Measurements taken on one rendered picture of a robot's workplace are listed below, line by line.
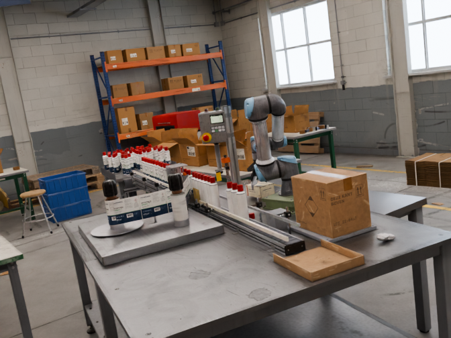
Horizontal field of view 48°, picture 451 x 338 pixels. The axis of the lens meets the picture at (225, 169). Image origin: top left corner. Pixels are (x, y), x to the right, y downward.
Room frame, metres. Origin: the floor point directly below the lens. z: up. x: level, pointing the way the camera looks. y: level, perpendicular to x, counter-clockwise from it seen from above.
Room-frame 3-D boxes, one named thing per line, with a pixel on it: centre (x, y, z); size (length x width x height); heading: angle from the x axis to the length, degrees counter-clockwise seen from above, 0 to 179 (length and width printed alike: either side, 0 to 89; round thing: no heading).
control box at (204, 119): (3.10, 0.03, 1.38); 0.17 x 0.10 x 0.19; 78
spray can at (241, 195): (2.68, -0.06, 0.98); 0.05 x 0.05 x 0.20
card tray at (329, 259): (2.05, -0.33, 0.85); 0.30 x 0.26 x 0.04; 23
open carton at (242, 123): (8.30, -0.33, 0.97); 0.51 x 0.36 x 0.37; 126
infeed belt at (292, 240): (2.96, 0.06, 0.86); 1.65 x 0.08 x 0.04; 23
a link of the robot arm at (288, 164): (3.08, -0.38, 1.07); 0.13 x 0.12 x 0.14; 94
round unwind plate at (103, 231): (2.89, 0.68, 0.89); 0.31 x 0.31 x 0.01
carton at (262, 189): (3.37, -0.21, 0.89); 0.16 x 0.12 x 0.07; 33
